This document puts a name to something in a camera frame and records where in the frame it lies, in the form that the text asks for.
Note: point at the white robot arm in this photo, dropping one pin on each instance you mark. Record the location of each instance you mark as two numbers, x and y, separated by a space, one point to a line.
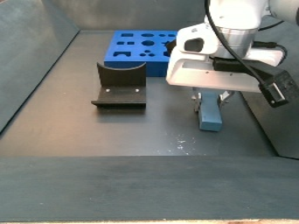
242 15

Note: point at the blue foam shape board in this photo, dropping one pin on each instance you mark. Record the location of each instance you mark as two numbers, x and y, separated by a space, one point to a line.
134 47

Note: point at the light blue rectangular block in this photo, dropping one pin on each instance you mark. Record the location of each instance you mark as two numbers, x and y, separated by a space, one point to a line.
210 112

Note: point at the black curved fixture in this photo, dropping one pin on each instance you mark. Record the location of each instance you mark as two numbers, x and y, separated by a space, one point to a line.
122 87

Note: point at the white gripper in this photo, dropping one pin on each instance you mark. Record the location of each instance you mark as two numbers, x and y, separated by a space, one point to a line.
190 67

